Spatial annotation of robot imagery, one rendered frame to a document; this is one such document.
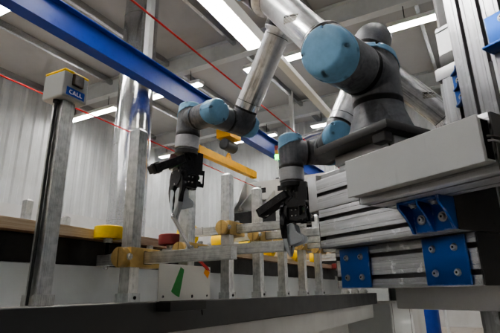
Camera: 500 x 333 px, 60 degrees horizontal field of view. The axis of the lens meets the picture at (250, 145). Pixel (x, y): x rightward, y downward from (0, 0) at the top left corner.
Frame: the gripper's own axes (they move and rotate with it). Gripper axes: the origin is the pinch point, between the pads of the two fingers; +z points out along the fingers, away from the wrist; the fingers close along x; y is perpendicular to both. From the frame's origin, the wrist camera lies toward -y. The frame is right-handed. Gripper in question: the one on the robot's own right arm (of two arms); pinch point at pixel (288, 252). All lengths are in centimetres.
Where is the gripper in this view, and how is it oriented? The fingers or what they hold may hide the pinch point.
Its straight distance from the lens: 127.7
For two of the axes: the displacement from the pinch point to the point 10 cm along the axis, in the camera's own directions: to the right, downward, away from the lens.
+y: 8.9, -1.6, -4.3
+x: 4.6, 2.8, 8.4
